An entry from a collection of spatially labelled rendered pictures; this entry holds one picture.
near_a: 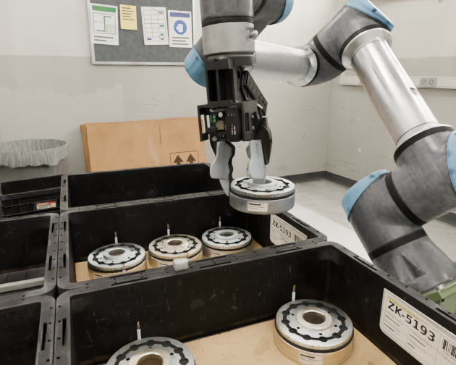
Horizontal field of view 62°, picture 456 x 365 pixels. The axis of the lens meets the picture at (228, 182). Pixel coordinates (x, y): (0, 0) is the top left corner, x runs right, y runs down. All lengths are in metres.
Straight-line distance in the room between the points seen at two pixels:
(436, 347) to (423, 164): 0.34
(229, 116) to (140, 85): 2.99
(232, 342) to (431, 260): 0.39
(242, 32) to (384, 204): 0.41
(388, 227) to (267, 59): 0.40
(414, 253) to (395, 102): 0.29
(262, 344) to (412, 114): 0.50
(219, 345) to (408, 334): 0.24
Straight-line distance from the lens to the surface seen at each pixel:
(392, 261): 0.77
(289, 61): 0.87
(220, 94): 0.54
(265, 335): 0.57
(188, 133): 3.49
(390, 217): 0.77
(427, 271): 0.76
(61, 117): 3.43
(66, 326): 0.45
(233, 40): 0.55
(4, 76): 3.41
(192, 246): 0.75
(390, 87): 0.85
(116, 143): 3.33
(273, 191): 0.57
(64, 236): 0.67
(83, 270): 0.77
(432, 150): 0.75
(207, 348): 0.55
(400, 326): 0.54
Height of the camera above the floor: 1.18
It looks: 16 degrees down
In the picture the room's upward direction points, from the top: straight up
